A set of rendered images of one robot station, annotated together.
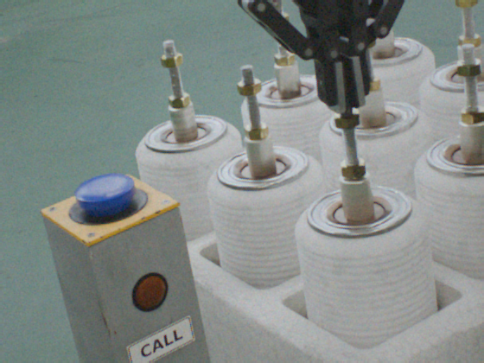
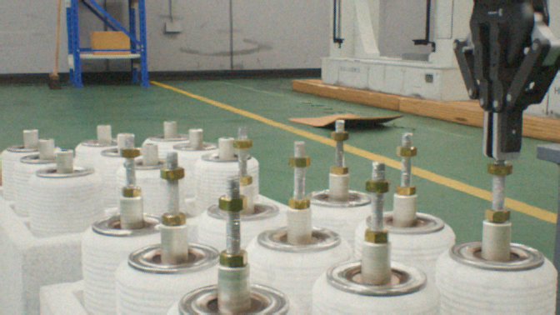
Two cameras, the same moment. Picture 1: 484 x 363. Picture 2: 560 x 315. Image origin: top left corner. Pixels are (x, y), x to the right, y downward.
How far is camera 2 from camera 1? 101 cm
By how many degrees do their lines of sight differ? 85
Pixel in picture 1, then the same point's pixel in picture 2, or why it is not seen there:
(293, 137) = not seen: hidden behind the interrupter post
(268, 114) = (214, 273)
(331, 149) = (327, 263)
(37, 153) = not seen: outside the picture
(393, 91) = not seen: hidden behind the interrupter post
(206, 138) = (267, 293)
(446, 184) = (443, 237)
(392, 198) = (478, 243)
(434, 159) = (409, 230)
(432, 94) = (257, 225)
